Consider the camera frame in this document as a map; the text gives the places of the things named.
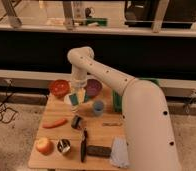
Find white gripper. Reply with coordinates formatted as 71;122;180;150
69;78;90;105

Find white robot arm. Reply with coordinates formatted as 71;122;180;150
67;47;182;171

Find purple bowl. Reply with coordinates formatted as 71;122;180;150
86;79;102;97

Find red bowl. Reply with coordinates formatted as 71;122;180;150
49;80;70;98

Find white cup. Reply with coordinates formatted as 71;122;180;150
64;93;79;112

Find blue cup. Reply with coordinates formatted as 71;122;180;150
92;101;104;116

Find black brush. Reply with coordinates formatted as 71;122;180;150
71;115;83;130

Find orange carrot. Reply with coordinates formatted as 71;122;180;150
42;118;68;129

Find green plastic tray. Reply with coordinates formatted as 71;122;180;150
112;78;159;113

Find black knife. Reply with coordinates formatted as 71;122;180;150
80;129;88;163

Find small metal cup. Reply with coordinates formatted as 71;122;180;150
57;139;71;155

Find black rectangular block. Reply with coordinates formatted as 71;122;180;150
87;145;111;158

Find red apple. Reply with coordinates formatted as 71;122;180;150
36;137;53;155

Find white cloth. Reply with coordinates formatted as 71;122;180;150
110;137;129;169

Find black cables on floor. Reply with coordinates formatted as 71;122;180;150
0;79;20;134

